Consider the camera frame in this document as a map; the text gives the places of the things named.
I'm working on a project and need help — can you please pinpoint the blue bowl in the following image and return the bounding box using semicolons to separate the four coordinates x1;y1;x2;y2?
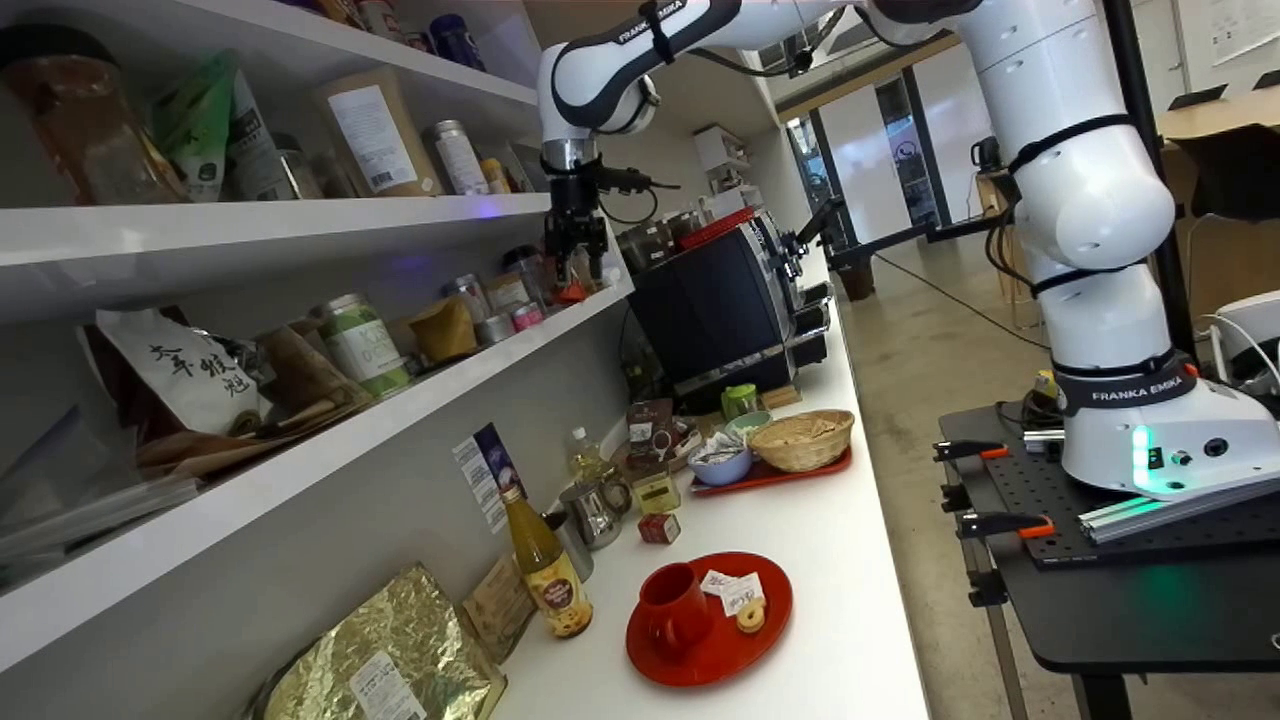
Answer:
693;444;752;487

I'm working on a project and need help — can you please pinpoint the red plate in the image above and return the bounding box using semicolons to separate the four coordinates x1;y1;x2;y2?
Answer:
624;552;792;686

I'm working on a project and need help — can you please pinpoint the wicker basket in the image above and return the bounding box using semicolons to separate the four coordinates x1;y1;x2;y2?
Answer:
752;407;854;473

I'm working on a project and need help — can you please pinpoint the green lid jar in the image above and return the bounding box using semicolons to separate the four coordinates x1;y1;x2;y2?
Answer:
319;293;410;395

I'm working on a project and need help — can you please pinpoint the white shelf unit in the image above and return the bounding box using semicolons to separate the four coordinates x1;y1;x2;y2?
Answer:
0;0;638;675

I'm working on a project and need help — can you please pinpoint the white paper bag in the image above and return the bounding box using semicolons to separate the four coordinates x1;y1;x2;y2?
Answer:
98;306;272;435

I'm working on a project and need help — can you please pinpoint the black espresso machine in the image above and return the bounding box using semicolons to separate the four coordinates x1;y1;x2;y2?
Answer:
630;213;829;413

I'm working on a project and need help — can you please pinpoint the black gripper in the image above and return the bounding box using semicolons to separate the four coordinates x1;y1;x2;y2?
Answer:
546;160;608;271

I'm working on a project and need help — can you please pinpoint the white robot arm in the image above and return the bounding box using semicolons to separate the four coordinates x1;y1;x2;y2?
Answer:
535;0;1280;495

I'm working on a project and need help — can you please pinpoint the red cup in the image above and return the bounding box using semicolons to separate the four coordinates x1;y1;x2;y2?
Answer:
638;565;711;657

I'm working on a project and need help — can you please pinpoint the orange coffee packet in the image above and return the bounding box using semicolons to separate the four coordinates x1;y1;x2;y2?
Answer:
554;278;596;306

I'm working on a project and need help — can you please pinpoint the black robot table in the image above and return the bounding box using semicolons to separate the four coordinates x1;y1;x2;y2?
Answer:
937;403;1280;720

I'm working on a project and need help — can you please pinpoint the blue white wall card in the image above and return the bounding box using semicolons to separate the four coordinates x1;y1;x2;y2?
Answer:
453;424;520;530

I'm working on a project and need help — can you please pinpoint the oil bottle yellow liquid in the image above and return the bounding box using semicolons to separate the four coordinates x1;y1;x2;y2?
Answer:
504;487;592;639

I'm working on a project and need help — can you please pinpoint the gold foil bag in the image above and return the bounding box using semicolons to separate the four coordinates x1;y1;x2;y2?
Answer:
244;565;510;720

